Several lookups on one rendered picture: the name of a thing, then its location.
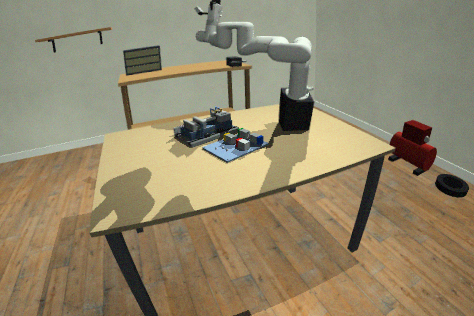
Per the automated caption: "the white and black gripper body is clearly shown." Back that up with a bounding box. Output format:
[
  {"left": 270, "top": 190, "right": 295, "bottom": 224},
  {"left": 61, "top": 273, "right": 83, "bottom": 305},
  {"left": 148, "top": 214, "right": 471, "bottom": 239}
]
[{"left": 207, "top": 4, "right": 222, "bottom": 21}]

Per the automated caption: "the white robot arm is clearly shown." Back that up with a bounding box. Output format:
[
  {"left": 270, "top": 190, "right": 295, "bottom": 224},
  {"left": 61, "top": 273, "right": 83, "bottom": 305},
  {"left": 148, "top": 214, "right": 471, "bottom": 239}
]
[{"left": 196, "top": 20, "right": 314, "bottom": 100}]

